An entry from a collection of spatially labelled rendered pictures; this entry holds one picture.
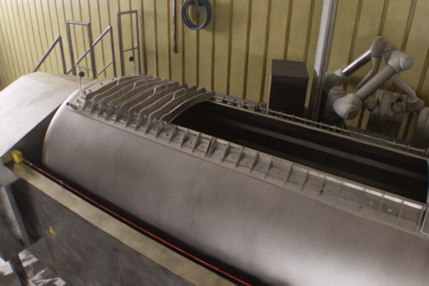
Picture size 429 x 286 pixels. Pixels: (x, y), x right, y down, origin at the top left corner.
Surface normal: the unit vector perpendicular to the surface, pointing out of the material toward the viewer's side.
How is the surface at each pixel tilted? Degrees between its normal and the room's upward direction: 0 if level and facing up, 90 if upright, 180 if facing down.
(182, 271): 1
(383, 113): 77
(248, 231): 57
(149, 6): 90
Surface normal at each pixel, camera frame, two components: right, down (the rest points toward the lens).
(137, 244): 0.05, -0.89
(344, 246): -0.38, -0.30
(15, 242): 0.85, 0.25
